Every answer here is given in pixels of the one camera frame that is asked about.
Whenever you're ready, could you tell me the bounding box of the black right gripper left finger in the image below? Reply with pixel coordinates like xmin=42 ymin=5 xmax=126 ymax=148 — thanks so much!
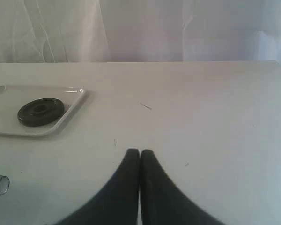
xmin=59 ymin=149 xmax=140 ymax=225

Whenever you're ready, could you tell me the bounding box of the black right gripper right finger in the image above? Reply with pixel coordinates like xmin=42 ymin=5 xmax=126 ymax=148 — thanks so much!
xmin=140 ymin=150 xmax=221 ymax=225

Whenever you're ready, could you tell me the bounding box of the black weight plate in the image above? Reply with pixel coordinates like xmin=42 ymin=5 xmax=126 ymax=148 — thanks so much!
xmin=17 ymin=98 xmax=65 ymax=127

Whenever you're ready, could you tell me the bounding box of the white rectangular tray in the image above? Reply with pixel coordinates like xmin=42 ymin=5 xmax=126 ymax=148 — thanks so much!
xmin=0 ymin=85 xmax=87 ymax=137

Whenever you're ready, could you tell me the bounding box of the white backdrop curtain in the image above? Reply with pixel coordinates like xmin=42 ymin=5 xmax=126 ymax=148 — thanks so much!
xmin=0 ymin=0 xmax=281 ymax=63

